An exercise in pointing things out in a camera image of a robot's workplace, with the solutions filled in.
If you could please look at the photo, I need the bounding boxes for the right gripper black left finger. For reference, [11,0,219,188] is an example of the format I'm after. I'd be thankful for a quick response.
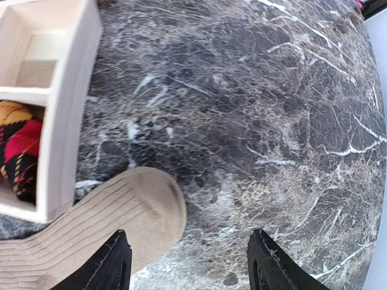
[54,230,132,290]

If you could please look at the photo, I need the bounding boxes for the plain brown sock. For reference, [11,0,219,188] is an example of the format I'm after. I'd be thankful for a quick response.
[1,167,187,289]

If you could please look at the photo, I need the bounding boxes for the argyle black red orange sock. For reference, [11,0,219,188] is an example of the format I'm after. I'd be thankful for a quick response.
[1,100,42,204]

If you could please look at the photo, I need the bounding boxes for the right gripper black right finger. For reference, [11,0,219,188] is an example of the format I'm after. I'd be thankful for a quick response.
[247,228,328,290]

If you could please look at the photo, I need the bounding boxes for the wooden compartment tray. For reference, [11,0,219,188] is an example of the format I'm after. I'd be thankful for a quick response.
[1,1,103,224]

